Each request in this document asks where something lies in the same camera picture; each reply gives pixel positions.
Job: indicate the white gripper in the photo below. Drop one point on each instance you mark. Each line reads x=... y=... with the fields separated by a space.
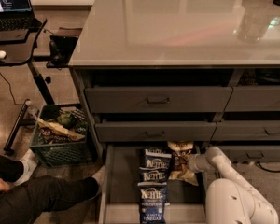
x=193 y=164

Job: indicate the brown sea salt chip bag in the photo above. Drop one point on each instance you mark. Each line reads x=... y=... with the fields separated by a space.
x=181 y=151

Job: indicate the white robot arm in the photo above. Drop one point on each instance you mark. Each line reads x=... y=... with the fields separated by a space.
x=230 y=199

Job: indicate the middle right drawer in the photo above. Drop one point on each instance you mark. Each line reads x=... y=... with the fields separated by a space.
x=247 y=130

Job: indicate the blue Kettle bag back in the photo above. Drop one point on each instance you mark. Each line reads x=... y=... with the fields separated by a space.
x=156 y=160

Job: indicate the blue kettle bag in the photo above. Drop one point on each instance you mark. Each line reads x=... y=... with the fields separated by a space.
x=156 y=160
x=152 y=202
x=153 y=175

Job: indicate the blue Kettle bag middle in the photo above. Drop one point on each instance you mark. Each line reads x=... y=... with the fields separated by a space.
x=153 y=175

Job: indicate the blue Kettle bag front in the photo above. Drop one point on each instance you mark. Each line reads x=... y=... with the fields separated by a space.
x=152 y=202

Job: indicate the top left drawer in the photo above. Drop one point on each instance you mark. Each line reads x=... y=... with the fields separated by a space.
x=157 y=99

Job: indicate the top right drawer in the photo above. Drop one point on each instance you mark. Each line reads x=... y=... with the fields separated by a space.
x=254 y=98

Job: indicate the middle left drawer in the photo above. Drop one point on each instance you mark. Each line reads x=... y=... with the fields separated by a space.
x=144 y=131

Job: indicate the open bottom left drawer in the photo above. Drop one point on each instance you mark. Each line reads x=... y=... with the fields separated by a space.
x=120 y=201

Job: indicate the chip bags in crate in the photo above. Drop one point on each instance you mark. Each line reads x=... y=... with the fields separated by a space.
x=60 y=130

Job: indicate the black box beside counter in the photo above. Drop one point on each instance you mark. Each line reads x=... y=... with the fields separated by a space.
x=61 y=46

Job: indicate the grey cabinet with countertop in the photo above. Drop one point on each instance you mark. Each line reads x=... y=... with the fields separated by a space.
x=179 y=43

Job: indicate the green apple in crate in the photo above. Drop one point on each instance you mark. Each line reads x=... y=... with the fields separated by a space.
x=67 y=120

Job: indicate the green plastic crate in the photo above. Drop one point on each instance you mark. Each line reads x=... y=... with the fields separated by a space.
x=55 y=150

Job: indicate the white sock foot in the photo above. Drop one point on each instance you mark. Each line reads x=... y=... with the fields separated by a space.
x=29 y=163

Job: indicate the person's black trouser legs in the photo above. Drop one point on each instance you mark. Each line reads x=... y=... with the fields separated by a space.
x=24 y=203

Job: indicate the black standing desk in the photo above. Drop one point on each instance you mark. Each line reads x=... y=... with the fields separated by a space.
x=21 y=54

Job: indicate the black laptop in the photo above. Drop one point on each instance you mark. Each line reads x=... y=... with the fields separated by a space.
x=15 y=14

